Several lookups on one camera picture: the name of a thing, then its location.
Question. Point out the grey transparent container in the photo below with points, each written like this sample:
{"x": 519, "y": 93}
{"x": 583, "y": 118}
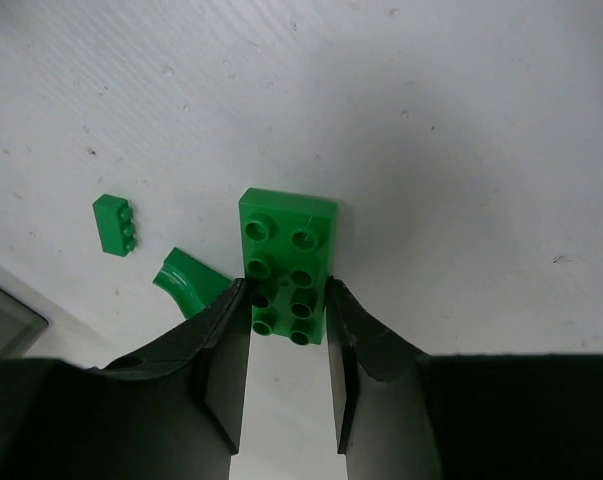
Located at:
{"x": 20, "y": 326}

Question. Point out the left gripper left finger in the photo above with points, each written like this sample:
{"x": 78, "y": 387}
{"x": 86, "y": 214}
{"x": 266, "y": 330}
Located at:
{"x": 171, "y": 409}

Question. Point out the tiny dark green lego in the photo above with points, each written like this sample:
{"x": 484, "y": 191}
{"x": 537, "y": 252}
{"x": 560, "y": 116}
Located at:
{"x": 114, "y": 220}

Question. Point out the dark green lego plate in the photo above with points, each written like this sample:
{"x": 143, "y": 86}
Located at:
{"x": 287, "y": 246}

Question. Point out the small dark green lego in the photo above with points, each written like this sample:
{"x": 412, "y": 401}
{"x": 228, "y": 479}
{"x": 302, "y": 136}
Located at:
{"x": 191, "y": 284}

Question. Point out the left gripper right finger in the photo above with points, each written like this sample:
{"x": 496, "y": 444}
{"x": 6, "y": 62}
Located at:
{"x": 401, "y": 413}

